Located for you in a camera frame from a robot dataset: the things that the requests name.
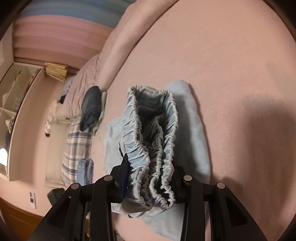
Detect pink duvet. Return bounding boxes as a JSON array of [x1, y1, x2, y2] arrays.
[[57, 1, 176, 118]]

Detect wall power socket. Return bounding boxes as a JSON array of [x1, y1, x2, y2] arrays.
[[29, 191, 36, 209]]

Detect blue folded jeans stack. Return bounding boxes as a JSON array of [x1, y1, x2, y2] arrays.
[[76, 159, 94, 186]]

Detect stack of yellow books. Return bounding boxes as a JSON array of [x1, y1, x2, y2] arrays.
[[45, 62, 68, 82]]

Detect blue curtain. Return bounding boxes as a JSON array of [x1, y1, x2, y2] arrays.
[[19, 0, 135, 28]]

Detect dark folded jeans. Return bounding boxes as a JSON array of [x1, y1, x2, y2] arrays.
[[79, 86, 102, 132]]

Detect pink curtain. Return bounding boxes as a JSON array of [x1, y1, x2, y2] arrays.
[[13, 15, 113, 69]]

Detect light blue strawberry pants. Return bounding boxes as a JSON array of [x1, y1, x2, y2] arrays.
[[105, 80, 211, 240]]

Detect white shelf cabinet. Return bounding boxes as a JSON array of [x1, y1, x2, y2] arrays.
[[1, 62, 45, 181]]

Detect plaid pillow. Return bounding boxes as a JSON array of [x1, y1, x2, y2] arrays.
[[61, 117, 92, 186]]

